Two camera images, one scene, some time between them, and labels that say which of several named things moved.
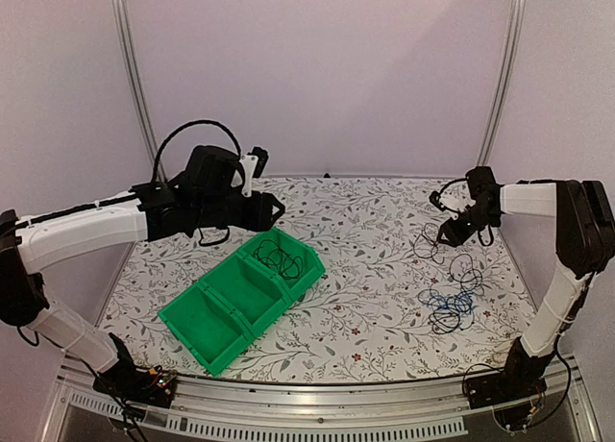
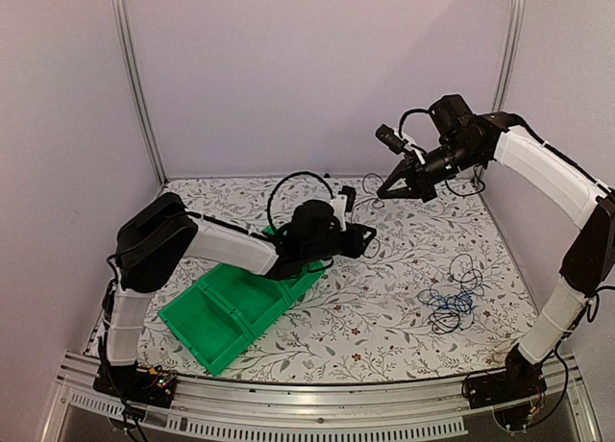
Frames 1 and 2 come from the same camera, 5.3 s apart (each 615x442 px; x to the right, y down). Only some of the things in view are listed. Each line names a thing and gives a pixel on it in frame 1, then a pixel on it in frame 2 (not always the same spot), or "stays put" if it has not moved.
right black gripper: (457, 236) → (412, 168)
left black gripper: (260, 216) → (356, 247)
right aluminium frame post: (518, 19) stays put
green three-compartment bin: (215, 318) stays put
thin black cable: (426, 245) → (378, 249)
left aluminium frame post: (133, 76) stays put
